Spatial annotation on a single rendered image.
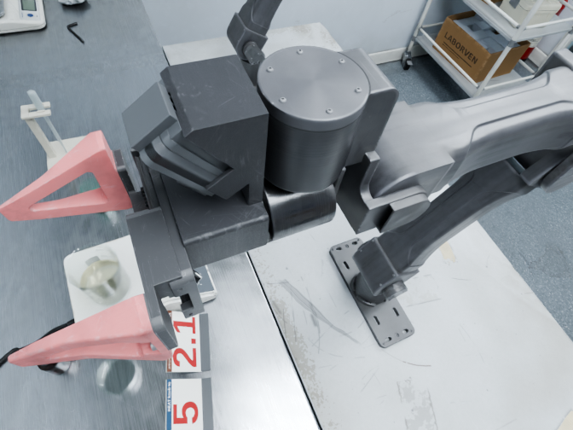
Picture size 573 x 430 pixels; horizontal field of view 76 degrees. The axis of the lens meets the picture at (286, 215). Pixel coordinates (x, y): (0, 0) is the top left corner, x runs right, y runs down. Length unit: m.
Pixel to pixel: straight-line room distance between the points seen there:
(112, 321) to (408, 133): 0.23
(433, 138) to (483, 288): 0.54
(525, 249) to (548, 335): 1.40
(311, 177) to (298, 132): 0.04
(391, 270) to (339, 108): 0.38
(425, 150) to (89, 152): 0.23
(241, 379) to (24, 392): 0.31
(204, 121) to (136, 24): 1.06
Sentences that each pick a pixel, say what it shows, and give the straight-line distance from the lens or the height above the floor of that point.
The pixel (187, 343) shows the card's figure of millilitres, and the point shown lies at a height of 0.92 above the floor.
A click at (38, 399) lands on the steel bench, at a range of 0.69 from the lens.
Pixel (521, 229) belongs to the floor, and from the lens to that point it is 2.27.
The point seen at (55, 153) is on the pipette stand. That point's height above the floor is 0.91.
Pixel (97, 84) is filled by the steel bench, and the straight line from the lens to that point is 1.03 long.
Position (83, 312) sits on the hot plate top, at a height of 0.99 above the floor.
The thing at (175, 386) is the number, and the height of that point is 0.93.
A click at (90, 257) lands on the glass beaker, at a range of 0.57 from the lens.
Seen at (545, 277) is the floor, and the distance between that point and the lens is 2.19.
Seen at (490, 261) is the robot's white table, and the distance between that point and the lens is 0.84.
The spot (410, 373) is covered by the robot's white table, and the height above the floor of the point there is 0.90.
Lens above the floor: 1.52
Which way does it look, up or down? 57 degrees down
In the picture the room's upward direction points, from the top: 11 degrees clockwise
